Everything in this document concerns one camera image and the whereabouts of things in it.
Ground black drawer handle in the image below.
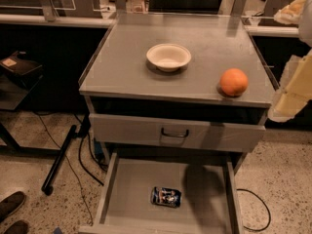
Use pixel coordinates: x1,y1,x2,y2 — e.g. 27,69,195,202
161,128,189,138

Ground dark shoe upper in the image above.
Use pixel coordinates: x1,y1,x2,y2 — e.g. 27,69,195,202
0,191,26,222

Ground grey upper drawer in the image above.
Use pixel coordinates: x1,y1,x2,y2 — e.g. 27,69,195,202
90,113,265,152

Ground dark shoe lower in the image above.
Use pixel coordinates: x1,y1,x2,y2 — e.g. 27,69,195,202
3,220,29,234

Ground orange fruit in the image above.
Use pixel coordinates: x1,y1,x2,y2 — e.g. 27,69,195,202
219,68,249,97

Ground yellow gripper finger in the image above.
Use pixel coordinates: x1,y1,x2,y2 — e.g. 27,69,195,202
268,53,312,123
274,0,306,24

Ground black metal stand leg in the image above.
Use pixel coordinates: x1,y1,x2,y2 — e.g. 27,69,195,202
41,115,91,196

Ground white paper bowl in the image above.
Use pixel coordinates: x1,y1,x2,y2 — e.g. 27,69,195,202
146,44,192,72

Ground blue pepsi can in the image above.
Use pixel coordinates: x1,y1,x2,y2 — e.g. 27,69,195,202
150,186,181,208

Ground black box on shelf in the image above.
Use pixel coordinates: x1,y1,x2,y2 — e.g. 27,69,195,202
0,51,43,89

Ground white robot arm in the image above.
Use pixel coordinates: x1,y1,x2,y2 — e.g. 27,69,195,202
268,0,312,123

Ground black cable on floor right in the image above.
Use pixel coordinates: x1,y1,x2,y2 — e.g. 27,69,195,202
236,188,272,233

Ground grey open middle drawer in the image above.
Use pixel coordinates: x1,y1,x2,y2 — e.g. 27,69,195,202
79,153,244,234

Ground dark shoe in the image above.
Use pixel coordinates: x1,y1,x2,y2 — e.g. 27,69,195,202
0,191,26,222
3,220,29,234

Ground grey drawer cabinet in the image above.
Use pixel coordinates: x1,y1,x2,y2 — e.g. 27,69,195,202
80,14,274,153

